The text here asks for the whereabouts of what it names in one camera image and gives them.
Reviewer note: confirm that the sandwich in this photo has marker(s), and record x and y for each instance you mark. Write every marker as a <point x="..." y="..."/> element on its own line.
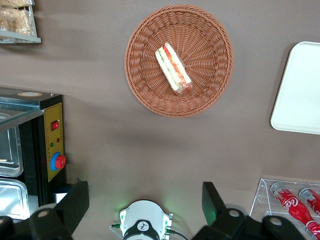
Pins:
<point x="173" y="68"/>

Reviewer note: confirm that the steel food pan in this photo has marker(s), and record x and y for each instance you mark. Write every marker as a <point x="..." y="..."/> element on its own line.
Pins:
<point x="12" y="197"/>
<point x="8" y="150"/>

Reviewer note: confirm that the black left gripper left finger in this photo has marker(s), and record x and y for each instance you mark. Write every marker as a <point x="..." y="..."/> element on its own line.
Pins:
<point x="72" y="205"/>

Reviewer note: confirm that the clear acrylic bottle holder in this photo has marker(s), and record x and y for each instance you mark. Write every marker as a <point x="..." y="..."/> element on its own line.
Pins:
<point x="261" y="197"/>

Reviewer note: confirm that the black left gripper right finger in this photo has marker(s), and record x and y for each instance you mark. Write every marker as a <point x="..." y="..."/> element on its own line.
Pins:
<point x="212" y="200"/>

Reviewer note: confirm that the black food warmer cabinet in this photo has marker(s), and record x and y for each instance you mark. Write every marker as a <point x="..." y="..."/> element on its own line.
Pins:
<point x="53" y="117"/>

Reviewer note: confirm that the round brown wicker basket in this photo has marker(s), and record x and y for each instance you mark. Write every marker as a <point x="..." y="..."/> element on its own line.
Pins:
<point x="200" y="50"/>

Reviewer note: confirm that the cream plastic tray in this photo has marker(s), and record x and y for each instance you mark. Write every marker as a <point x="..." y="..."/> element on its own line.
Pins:
<point x="300" y="95"/>

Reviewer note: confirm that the bagged bread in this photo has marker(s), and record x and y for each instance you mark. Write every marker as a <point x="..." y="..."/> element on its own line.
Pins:
<point x="15" y="21"/>

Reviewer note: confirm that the red Coca-Cola bottle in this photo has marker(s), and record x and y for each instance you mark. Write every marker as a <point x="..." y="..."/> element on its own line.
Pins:
<point x="292" y="205"/>
<point x="311" y="197"/>

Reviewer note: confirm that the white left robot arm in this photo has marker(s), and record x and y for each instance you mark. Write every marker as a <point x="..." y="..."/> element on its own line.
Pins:
<point x="143" y="212"/>

